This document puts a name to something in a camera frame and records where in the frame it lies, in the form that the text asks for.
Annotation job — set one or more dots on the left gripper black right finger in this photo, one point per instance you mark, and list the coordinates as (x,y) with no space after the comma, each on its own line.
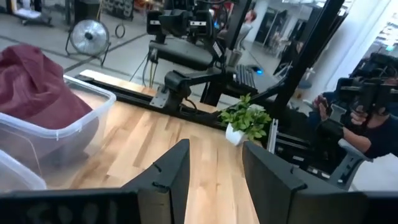
(280,193)

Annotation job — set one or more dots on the person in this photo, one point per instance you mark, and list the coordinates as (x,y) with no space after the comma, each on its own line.
(379,137)
(245,31)

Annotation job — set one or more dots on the black keyboard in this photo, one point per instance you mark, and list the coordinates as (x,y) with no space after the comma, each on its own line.
(244,77)

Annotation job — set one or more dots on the computer mouse blue light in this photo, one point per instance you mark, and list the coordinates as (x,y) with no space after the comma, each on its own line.
(258,71)

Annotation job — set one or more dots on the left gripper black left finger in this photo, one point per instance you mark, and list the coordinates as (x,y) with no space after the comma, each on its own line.
(161,193)

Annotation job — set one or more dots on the faded red cap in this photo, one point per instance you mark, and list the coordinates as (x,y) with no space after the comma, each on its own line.
(37,87)

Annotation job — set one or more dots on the green plant in white pot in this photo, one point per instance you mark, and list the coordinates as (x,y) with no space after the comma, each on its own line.
(245,119)

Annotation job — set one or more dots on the clear plastic storage bin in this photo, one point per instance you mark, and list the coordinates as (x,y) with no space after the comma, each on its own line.
(93,124)
(18,177)

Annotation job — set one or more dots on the grey office chair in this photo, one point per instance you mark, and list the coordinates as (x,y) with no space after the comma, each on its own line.
(349,155)

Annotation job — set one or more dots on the silver aluminium extrusion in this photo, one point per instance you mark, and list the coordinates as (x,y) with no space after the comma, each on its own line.
(273,133)

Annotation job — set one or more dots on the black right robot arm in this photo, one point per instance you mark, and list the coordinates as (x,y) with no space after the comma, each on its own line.
(183,56)

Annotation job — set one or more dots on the silver floor fan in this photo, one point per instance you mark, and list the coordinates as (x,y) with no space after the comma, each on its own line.
(88,37)

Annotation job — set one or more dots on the black aluminium rig frame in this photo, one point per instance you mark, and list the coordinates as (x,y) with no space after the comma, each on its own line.
(304,56)

